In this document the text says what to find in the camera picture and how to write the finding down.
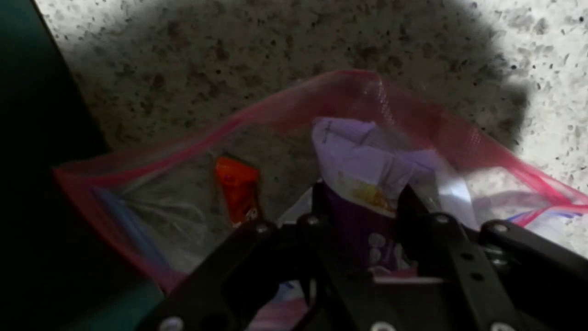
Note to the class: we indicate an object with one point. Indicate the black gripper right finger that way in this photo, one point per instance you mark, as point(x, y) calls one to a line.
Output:
point(484, 277)

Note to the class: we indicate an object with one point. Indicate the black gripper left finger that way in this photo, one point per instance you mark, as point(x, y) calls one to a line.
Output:
point(269, 277)

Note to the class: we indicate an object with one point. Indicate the clear Ziploc bag with snacks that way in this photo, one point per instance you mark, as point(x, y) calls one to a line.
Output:
point(379, 159)

